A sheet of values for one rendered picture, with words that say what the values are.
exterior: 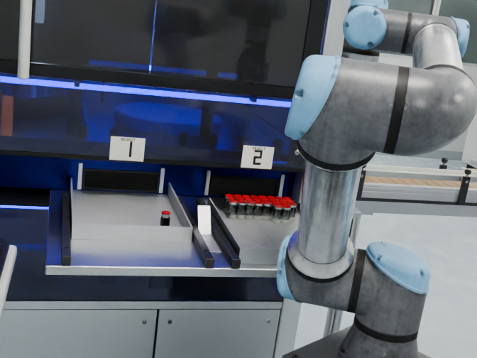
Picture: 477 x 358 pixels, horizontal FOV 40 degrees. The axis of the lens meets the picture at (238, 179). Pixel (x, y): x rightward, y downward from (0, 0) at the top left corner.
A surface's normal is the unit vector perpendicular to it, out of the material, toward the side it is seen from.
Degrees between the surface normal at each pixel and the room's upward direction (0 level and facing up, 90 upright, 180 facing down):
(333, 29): 90
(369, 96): 70
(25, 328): 90
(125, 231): 90
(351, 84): 58
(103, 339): 90
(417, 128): 100
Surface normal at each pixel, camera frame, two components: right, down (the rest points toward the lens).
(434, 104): 0.27, -0.03
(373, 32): -0.21, 0.24
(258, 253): 0.24, 0.29
